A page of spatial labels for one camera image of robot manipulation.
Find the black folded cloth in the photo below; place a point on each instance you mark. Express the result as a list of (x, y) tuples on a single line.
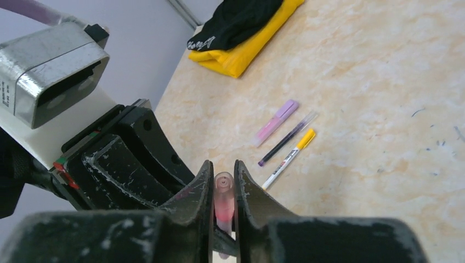
[(232, 23)]

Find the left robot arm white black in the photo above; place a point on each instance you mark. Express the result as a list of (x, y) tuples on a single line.
[(19, 168)]

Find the yellow folded cloth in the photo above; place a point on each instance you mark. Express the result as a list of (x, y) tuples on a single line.
[(235, 61)]

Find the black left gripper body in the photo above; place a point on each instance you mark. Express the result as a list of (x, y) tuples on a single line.
[(104, 125)]

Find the pink pen cap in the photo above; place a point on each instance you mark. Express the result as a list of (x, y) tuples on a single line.
[(224, 201)]

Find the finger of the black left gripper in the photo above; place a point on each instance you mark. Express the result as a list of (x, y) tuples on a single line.
[(109, 176), (142, 134)]

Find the dark purple gel pen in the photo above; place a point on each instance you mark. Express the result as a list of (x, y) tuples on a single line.
[(300, 126)]

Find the pink highlighter pen body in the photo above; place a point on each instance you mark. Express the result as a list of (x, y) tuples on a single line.
[(275, 121)]

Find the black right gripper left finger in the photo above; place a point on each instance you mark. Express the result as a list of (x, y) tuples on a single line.
[(181, 230)]

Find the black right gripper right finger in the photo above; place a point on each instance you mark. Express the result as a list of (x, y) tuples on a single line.
[(268, 232)]

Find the yellow pen cap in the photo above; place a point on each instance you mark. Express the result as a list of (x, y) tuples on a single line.
[(306, 139)]

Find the white rainbow marker pen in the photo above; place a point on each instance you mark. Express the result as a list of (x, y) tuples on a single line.
[(283, 165)]

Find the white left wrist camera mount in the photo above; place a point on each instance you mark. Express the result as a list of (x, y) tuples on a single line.
[(49, 86)]

